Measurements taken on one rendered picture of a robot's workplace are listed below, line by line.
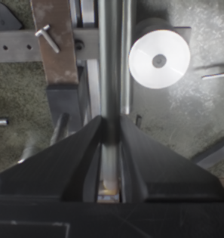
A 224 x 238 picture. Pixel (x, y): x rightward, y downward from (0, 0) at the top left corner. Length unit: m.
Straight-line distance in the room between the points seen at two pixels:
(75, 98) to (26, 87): 0.12
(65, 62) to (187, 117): 0.20
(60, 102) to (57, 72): 0.03
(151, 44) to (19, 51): 0.14
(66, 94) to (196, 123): 0.21
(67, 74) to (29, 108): 0.14
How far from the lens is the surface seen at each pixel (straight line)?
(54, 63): 0.21
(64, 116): 0.22
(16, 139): 0.38
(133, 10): 0.18
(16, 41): 0.25
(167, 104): 0.32
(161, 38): 0.18
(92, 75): 0.26
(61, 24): 0.20
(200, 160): 0.39
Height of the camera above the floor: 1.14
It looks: 54 degrees down
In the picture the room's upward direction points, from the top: 179 degrees counter-clockwise
